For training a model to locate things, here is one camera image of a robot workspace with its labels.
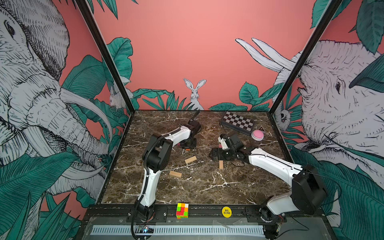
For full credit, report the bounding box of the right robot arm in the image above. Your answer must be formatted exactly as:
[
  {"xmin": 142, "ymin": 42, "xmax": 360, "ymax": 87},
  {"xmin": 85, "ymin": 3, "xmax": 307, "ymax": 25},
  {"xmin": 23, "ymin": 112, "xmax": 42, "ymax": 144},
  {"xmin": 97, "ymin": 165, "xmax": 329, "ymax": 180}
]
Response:
[{"xmin": 209, "ymin": 145, "xmax": 328, "ymax": 223}]

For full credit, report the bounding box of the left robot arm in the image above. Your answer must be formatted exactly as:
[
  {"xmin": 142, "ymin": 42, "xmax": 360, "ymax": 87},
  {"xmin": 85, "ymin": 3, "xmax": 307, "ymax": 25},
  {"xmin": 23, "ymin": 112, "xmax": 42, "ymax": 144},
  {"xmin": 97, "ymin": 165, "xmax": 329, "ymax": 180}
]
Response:
[{"xmin": 131, "ymin": 124, "xmax": 199, "ymax": 221}]

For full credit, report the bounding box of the pink round button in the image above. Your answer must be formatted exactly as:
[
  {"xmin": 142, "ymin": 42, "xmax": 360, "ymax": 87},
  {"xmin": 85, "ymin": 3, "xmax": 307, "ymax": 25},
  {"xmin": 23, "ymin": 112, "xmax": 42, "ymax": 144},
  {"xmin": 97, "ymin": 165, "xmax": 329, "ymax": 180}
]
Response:
[{"xmin": 251, "ymin": 130, "xmax": 264, "ymax": 142}]

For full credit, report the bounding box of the folded checkered chess board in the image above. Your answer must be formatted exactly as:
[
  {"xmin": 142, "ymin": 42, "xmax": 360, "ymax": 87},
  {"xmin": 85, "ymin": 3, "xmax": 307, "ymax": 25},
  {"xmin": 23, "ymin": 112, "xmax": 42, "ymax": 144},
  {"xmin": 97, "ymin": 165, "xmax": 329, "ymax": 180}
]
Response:
[{"xmin": 220, "ymin": 112, "xmax": 255, "ymax": 136}]

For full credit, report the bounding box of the yellow big blind chip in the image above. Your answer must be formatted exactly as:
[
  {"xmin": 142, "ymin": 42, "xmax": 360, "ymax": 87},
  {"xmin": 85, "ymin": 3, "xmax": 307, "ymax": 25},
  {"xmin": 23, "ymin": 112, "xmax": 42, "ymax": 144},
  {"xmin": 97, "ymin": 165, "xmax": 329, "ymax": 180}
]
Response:
[{"xmin": 222, "ymin": 206, "xmax": 232, "ymax": 218}]

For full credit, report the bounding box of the colourful puzzle cube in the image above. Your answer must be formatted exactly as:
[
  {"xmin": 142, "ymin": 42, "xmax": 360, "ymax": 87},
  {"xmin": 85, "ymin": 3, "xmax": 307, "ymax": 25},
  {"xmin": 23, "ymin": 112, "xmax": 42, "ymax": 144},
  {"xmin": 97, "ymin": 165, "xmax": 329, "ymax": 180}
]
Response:
[{"xmin": 176, "ymin": 203, "xmax": 189, "ymax": 219}]

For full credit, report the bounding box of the small circuit board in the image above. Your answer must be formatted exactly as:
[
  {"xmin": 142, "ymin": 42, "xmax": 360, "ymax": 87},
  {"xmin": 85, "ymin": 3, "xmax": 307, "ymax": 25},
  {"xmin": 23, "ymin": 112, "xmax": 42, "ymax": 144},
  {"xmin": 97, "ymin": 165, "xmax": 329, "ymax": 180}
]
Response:
[{"xmin": 137, "ymin": 225, "xmax": 154, "ymax": 235}]

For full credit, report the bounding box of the white perforated strip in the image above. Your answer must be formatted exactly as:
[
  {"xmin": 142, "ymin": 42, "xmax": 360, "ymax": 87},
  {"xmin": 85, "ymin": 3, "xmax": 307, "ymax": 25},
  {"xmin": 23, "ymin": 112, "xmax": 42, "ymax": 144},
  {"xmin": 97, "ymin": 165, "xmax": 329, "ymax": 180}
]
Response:
[{"xmin": 90, "ymin": 225, "xmax": 265, "ymax": 237}]

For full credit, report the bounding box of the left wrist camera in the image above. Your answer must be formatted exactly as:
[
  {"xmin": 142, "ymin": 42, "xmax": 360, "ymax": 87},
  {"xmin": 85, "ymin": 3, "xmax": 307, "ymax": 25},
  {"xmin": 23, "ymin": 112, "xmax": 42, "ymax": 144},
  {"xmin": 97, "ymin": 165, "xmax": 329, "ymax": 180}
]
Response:
[{"xmin": 188, "ymin": 120, "xmax": 202, "ymax": 138}]

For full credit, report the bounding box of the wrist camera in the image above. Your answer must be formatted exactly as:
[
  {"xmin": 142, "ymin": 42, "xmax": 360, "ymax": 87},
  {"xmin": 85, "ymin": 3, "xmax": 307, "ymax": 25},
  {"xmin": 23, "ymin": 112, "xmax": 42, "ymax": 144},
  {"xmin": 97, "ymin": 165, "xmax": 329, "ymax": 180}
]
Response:
[
  {"xmin": 218, "ymin": 133, "xmax": 245, "ymax": 151},
  {"xmin": 188, "ymin": 120, "xmax": 202, "ymax": 138}
]

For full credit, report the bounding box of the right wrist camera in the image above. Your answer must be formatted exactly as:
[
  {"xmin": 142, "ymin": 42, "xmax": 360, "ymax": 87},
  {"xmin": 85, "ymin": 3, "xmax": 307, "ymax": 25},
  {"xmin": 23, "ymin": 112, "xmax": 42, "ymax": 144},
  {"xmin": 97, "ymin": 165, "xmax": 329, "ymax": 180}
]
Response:
[{"xmin": 218, "ymin": 133, "xmax": 245, "ymax": 151}]

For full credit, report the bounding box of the black front rail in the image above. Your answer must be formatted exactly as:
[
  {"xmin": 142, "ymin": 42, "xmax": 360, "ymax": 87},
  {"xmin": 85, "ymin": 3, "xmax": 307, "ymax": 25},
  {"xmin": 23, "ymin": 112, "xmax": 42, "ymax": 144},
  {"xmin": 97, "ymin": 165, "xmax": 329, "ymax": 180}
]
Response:
[{"xmin": 83, "ymin": 204, "xmax": 328, "ymax": 225}]

